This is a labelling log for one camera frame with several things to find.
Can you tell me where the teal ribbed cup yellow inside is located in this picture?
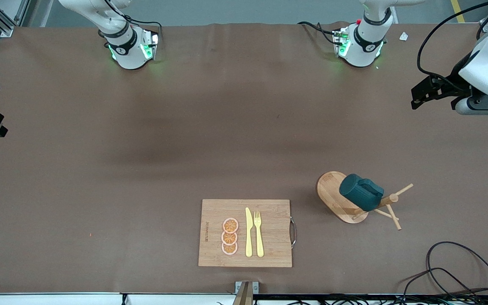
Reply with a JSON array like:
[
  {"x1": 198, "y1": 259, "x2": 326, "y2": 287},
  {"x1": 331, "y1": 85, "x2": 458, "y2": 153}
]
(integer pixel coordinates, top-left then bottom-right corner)
[{"x1": 339, "y1": 173, "x2": 385, "y2": 212}]

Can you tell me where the wooden mug tree stand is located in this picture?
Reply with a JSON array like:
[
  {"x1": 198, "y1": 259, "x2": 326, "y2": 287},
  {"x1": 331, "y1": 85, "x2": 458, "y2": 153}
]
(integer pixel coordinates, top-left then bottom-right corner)
[{"x1": 316, "y1": 171, "x2": 414, "y2": 231}]

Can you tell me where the bamboo cutting board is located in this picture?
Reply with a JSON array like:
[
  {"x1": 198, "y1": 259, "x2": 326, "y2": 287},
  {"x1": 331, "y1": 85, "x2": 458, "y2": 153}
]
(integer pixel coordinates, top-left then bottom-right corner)
[{"x1": 198, "y1": 199, "x2": 293, "y2": 268}]

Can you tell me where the yellow plastic fork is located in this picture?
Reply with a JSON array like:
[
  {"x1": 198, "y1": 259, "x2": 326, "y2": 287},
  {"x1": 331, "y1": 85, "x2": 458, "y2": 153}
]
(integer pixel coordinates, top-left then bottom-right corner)
[{"x1": 254, "y1": 211, "x2": 265, "y2": 258}]

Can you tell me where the yellow plastic knife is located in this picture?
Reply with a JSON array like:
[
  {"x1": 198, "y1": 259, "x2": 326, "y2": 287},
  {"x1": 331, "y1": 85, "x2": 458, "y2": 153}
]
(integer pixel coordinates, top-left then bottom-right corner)
[{"x1": 245, "y1": 207, "x2": 254, "y2": 258}]

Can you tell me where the black left arm base cable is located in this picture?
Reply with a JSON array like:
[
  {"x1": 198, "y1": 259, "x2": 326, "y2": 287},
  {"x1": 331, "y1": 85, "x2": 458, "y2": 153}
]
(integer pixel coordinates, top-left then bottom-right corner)
[{"x1": 298, "y1": 21, "x2": 338, "y2": 43}]

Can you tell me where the black arm base cable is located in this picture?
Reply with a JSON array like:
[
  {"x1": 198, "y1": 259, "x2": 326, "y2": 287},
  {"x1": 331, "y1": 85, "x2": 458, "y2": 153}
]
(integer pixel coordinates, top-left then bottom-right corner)
[
  {"x1": 102, "y1": 0, "x2": 163, "y2": 41},
  {"x1": 298, "y1": 21, "x2": 338, "y2": 43}
]

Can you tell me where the black looped cable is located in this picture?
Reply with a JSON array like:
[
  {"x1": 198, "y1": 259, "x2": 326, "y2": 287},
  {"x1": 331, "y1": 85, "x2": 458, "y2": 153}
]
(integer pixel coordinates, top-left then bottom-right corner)
[
  {"x1": 425, "y1": 241, "x2": 488, "y2": 305},
  {"x1": 401, "y1": 267, "x2": 488, "y2": 305}
]

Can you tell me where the black right arm base cable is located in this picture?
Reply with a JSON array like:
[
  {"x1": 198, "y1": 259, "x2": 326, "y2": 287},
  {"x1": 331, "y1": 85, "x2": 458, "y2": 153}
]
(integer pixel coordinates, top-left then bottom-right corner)
[{"x1": 102, "y1": 0, "x2": 163, "y2": 41}]

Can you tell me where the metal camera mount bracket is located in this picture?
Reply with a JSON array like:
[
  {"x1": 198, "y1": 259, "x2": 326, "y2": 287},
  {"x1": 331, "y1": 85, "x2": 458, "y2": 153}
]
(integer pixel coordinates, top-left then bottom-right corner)
[{"x1": 235, "y1": 281, "x2": 259, "y2": 305}]

